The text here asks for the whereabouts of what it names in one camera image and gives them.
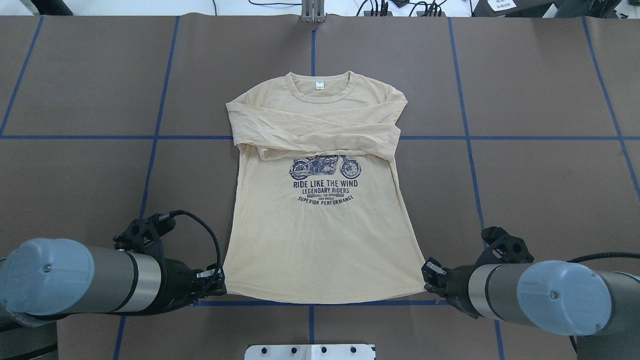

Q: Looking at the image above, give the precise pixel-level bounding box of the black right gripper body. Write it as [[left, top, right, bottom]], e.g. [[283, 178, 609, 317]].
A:
[[444, 265, 483, 318]]

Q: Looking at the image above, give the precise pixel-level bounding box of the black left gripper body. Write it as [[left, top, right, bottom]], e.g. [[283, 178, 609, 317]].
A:
[[158, 259, 204, 311]]

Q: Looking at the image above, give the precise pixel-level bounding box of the cream long-sleeve graphic shirt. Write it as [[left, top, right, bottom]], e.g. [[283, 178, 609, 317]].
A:
[[223, 71, 425, 305]]

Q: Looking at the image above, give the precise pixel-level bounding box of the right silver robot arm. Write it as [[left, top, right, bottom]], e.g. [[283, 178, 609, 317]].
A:
[[422, 259, 640, 360]]

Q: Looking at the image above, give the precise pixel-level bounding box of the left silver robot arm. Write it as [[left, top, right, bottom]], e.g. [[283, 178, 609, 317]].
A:
[[1, 238, 227, 360]]

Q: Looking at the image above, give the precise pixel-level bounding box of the white central mounting column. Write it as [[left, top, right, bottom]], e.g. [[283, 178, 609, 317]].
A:
[[244, 343, 377, 360]]

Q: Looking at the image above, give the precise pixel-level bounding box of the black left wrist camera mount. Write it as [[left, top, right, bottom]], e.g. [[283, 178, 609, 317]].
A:
[[112, 213, 176, 260]]

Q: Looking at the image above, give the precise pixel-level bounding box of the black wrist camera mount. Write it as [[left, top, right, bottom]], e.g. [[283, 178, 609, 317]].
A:
[[474, 227, 535, 267], [112, 213, 176, 260]]

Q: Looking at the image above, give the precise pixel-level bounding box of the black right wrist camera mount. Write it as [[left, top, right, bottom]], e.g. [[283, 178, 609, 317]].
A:
[[474, 227, 535, 267]]

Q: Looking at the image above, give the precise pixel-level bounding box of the aluminium frame post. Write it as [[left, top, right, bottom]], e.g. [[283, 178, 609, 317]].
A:
[[301, 0, 326, 24]]

